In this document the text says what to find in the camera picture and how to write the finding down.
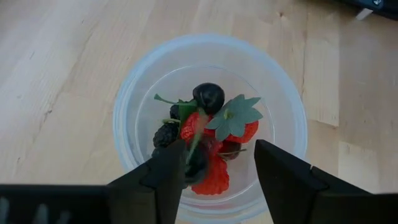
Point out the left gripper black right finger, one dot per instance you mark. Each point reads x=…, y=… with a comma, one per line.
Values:
x=286, y=186

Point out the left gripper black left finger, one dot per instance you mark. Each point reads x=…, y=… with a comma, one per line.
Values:
x=155, y=189

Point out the black blackberry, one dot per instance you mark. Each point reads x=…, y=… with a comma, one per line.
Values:
x=166, y=135

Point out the red raspberry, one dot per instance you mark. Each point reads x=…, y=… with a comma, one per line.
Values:
x=214, y=177

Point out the red cherry with stem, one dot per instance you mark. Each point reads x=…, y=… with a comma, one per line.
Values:
x=230, y=149

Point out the red strawberry with leaves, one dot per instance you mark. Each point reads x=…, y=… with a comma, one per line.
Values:
x=239, y=124
x=192, y=126

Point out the small dark blackberry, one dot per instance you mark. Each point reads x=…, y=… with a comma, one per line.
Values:
x=174, y=111

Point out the large dark cherry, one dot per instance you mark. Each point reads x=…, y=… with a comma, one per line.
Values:
x=208, y=98

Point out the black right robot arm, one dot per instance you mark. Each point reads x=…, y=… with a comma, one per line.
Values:
x=382, y=7

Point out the clear plastic cup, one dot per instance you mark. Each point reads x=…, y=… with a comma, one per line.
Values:
x=149, y=77

